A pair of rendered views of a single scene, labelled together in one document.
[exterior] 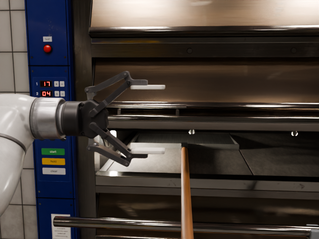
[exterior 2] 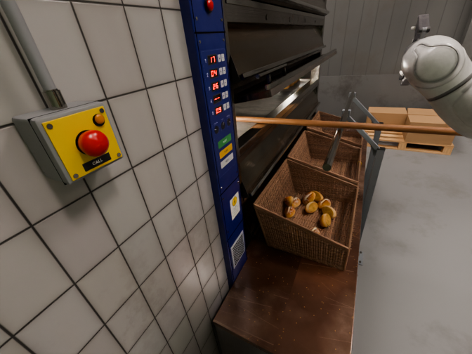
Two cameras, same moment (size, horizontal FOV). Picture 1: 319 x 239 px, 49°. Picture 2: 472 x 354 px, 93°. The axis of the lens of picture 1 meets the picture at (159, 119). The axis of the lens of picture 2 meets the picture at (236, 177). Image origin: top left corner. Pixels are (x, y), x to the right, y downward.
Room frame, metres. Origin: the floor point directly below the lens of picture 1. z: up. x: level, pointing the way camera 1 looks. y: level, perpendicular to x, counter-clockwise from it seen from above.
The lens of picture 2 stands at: (0.94, 1.06, 1.57)
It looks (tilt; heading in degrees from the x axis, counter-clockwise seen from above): 31 degrees down; 296
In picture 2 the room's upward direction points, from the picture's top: 6 degrees counter-clockwise
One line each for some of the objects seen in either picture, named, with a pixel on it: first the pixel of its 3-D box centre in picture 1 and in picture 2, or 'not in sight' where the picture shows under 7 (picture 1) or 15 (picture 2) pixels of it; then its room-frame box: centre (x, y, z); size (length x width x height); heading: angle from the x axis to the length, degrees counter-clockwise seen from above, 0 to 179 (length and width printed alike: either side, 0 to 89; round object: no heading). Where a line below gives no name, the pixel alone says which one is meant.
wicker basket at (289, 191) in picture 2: not in sight; (310, 204); (1.01, -0.05, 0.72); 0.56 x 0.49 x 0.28; 84
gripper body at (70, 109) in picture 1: (86, 118); not in sight; (0.74, 0.16, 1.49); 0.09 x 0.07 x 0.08; 86
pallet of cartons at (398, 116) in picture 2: not in sight; (403, 128); (-0.05, -2.99, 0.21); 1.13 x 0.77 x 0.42; 175
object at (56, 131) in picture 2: not in sight; (75, 140); (1.32, 0.85, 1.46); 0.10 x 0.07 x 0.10; 85
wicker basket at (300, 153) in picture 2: not in sight; (326, 160); (0.97, -0.63, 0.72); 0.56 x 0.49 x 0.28; 86
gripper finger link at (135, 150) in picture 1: (148, 150); not in sight; (0.73, 0.02, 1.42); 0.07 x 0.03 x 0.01; 86
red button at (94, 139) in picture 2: not in sight; (92, 142); (1.28, 0.85, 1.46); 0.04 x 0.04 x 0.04; 85
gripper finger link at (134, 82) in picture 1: (135, 78); not in sight; (0.73, 0.05, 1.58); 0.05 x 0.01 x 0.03; 86
